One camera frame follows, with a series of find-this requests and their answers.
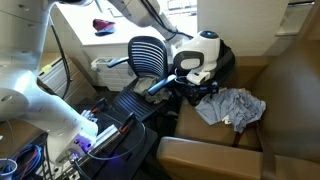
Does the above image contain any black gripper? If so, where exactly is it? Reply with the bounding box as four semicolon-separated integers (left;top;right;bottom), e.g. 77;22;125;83
181;81;220;100

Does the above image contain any blue striped shirt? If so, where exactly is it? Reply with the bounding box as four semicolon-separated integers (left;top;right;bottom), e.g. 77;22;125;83
194;87;267;134

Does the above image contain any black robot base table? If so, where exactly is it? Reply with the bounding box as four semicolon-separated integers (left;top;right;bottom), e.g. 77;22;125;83
71;96;159;180

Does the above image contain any tan leather couch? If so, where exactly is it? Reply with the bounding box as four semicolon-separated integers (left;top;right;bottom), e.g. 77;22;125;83
156;39;320;180

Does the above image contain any black backpack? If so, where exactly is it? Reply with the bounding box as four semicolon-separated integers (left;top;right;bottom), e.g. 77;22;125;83
168;39;236;107

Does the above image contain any grey crumpled cloth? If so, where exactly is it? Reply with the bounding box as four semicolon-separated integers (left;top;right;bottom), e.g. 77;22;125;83
133;76;173;104

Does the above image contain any dark blue mesh office chair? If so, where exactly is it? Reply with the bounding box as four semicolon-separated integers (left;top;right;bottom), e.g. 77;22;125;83
107;35;178;123

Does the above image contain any black orange clamp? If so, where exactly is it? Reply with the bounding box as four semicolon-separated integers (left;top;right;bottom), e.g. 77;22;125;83
90;97;109;116
119;112;137;134

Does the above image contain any white radiator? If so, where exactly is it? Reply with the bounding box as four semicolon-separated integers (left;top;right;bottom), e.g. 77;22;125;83
90;55;141;92

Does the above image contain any maroon cap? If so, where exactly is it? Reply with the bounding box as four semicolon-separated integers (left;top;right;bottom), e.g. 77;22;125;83
92;18;117;37

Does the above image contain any beige drawer cabinet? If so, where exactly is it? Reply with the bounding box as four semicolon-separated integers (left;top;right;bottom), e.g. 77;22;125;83
38;54;98;107

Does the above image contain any yellow sticky note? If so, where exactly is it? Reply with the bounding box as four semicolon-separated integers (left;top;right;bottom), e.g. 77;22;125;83
40;63;54;74

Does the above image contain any white cup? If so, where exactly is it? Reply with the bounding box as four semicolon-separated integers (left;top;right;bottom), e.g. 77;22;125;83
0;158;19;180

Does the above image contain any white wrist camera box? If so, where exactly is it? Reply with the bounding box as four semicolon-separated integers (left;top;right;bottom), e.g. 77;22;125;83
186;69;212;86

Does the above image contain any thin white cable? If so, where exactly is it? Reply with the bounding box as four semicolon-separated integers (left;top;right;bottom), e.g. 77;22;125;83
87;122;147;162

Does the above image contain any brown backpack strap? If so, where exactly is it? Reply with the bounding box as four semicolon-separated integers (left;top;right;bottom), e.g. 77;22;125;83
232;121;278;180

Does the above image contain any silver aluminium rail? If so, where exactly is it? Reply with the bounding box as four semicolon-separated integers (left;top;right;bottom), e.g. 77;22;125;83
81;109;123;151

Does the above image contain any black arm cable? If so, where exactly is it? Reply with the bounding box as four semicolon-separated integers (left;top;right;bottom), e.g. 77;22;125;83
49;15;73;100

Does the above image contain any blue cable bundle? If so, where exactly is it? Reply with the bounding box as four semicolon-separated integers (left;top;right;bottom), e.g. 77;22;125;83
9;143;44;180

